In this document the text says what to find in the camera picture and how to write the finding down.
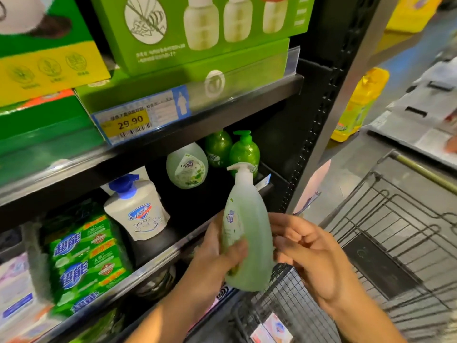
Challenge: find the person's right hand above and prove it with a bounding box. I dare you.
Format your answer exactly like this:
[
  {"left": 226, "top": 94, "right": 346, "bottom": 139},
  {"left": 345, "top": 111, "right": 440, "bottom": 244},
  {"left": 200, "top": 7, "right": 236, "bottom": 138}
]
[{"left": 268, "top": 212, "right": 359, "bottom": 313}]

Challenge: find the person's left hand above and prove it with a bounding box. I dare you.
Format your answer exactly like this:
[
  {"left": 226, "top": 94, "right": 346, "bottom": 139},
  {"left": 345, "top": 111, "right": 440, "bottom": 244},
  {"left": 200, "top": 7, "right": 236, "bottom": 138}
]
[{"left": 182, "top": 214, "right": 249, "bottom": 312}]

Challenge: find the white hand sanitizer bottle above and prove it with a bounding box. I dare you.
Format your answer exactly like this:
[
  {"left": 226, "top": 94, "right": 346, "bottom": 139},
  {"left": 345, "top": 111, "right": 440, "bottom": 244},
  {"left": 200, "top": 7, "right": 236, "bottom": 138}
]
[
  {"left": 100, "top": 165, "right": 152, "bottom": 197},
  {"left": 103, "top": 173, "right": 171, "bottom": 242}
]

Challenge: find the pale green hand sanitizer bottle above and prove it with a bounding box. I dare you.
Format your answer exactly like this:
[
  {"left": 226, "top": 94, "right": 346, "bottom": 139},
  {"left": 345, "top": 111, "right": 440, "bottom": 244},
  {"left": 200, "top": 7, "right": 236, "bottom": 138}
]
[{"left": 166, "top": 142, "right": 209, "bottom": 190}]

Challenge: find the bright green hand sanitizer bottle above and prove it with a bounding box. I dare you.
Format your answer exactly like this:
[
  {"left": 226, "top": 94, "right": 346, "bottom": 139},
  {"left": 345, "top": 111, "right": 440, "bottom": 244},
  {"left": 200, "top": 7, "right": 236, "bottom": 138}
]
[
  {"left": 228, "top": 130, "right": 261, "bottom": 179},
  {"left": 203, "top": 130, "right": 233, "bottom": 169}
]

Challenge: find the stack of green soap boxes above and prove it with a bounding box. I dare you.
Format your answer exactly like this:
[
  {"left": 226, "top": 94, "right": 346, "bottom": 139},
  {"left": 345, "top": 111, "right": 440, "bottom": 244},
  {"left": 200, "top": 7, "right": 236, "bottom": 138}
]
[{"left": 39, "top": 200, "right": 134, "bottom": 315}]

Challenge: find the stack of white purple soap boxes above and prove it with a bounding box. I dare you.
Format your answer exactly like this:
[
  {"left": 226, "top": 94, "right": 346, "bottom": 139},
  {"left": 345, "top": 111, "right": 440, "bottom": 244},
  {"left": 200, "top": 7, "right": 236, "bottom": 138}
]
[{"left": 0, "top": 242, "right": 57, "bottom": 343}]

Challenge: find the white pink cart label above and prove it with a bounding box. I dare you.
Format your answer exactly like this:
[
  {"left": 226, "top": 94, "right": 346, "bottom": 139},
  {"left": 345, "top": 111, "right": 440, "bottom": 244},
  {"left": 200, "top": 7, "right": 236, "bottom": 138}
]
[{"left": 250, "top": 313, "right": 294, "bottom": 343}]

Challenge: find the yellow plastic pack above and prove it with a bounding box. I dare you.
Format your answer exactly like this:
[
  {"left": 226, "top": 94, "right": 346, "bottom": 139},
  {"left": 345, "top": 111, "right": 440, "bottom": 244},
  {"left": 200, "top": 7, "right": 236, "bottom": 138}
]
[
  {"left": 386, "top": 0, "right": 445, "bottom": 34},
  {"left": 330, "top": 66, "right": 391, "bottom": 143}
]

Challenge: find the white blue price tag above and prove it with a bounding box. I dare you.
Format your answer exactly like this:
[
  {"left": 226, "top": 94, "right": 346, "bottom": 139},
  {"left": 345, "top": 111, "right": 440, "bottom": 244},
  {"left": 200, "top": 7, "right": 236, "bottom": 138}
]
[{"left": 93, "top": 85, "right": 192, "bottom": 145}]

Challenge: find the pile of white packaged goods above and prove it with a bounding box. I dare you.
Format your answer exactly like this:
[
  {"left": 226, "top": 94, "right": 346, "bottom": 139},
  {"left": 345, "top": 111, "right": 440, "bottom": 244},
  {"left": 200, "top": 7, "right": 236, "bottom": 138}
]
[{"left": 368, "top": 57, "right": 457, "bottom": 170}]

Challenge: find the green yellow cartoon box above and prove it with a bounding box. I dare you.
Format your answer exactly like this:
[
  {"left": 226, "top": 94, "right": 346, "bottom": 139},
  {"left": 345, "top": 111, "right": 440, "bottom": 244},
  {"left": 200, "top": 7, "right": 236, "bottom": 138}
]
[{"left": 0, "top": 0, "right": 111, "bottom": 108}]

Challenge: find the green box bottle print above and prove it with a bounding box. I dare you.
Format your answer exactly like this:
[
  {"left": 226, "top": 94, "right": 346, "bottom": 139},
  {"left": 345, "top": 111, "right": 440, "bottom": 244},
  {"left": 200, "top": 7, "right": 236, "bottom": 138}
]
[{"left": 89, "top": 0, "right": 317, "bottom": 76}]

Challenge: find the wire basket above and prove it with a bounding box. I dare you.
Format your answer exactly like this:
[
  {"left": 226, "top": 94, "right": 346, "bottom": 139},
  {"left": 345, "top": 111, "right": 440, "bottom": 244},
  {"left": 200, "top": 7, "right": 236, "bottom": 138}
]
[{"left": 236, "top": 150, "right": 457, "bottom": 343}]

